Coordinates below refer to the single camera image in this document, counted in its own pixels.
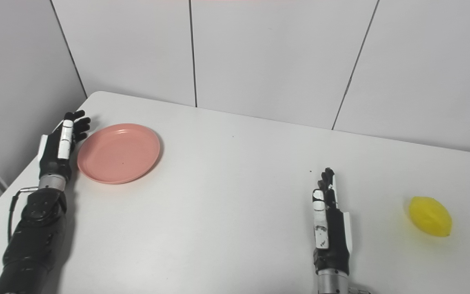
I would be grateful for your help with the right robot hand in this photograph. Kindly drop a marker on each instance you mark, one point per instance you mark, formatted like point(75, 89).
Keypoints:
point(332, 232)

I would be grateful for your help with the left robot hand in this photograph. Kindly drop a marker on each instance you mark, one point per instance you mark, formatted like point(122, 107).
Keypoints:
point(57, 153)

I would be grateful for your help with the pink round plate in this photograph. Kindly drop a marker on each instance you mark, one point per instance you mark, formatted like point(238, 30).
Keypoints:
point(119, 153)

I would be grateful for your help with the yellow lemon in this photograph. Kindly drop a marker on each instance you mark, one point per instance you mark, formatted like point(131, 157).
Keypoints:
point(430, 216)

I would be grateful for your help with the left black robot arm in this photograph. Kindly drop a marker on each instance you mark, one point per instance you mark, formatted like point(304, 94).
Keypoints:
point(33, 237)

